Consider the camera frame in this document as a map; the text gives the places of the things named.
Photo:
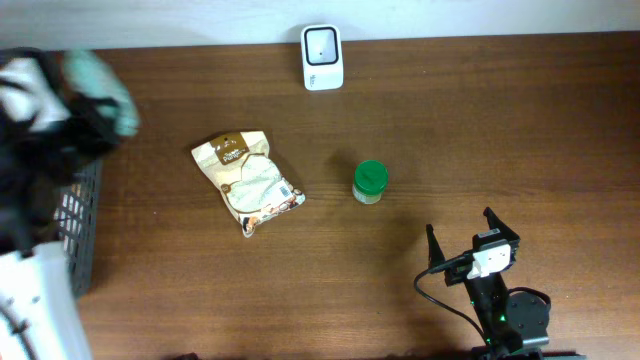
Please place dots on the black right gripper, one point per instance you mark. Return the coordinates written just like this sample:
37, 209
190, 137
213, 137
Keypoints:
434, 252

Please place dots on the beige brown snack bag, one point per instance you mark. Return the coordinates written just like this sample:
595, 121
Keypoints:
251, 185

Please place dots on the white barcode scanner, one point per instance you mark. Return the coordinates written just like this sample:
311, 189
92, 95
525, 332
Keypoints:
322, 58

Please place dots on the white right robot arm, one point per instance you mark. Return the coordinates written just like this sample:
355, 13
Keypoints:
512, 322

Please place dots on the teal snack packet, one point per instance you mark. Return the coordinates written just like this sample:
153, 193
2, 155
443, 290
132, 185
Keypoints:
90, 76

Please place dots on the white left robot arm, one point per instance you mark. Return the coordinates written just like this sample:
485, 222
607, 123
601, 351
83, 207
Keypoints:
39, 317

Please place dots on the green lid jar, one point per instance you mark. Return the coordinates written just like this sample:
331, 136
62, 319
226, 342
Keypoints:
371, 178

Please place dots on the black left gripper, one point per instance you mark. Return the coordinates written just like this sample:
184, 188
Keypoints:
93, 128

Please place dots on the dark grey plastic basket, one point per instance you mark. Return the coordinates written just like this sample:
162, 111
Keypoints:
76, 216

